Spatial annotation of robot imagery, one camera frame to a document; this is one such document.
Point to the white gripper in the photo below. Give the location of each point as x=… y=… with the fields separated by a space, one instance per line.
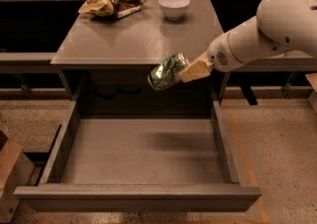
x=218 y=53

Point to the white ceramic bowl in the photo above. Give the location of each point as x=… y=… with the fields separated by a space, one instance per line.
x=174 y=9

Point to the open grey top drawer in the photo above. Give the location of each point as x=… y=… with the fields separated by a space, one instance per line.
x=122 y=163

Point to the brown chip bag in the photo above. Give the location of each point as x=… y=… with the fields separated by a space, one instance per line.
x=115 y=8

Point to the grey metal frame rail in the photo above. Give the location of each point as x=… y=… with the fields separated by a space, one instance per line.
x=27 y=63

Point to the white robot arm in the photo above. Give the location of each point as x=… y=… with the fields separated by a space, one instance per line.
x=279 y=26

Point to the cardboard box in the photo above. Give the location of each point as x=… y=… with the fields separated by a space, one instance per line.
x=15 y=170

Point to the grey drawer cabinet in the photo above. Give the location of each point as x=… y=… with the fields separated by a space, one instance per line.
x=118 y=55

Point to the crushed green soda can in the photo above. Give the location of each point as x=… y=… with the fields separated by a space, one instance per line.
x=165 y=75

